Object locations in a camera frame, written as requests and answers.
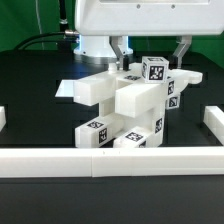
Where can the white chair back frame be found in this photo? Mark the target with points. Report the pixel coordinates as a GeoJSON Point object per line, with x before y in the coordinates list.
{"type": "Point", "coordinates": [133, 96]}

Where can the white right fence wall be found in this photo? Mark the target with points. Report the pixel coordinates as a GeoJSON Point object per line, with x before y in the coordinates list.
{"type": "Point", "coordinates": [214, 120]}

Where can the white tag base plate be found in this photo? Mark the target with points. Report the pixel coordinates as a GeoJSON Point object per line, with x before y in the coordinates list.
{"type": "Point", "coordinates": [65, 89]}

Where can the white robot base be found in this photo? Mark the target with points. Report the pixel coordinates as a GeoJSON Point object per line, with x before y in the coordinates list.
{"type": "Point", "coordinates": [97, 50]}

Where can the white left fence stub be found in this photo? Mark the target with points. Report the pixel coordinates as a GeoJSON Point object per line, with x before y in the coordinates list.
{"type": "Point", "coordinates": [2, 117]}

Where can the white front fence wall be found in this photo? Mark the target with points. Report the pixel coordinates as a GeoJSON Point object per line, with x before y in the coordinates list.
{"type": "Point", "coordinates": [63, 162]}

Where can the white fence wall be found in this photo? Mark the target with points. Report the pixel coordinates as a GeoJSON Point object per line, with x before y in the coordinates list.
{"type": "Point", "coordinates": [214, 120]}
{"type": "Point", "coordinates": [63, 162]}

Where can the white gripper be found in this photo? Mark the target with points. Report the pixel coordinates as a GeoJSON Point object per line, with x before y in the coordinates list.
{"type": "Point", "coordinates": [116, 18]}

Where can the white chair seat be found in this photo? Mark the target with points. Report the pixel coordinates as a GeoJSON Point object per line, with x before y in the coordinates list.
{"type": "Point", "coordinates": [153, 123]}

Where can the white tagged cube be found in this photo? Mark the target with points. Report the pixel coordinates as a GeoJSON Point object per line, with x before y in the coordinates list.
{"type": "Point", "coordinates": [154, 69]}
{"type": "Point", "coordinates": [173, 102]}

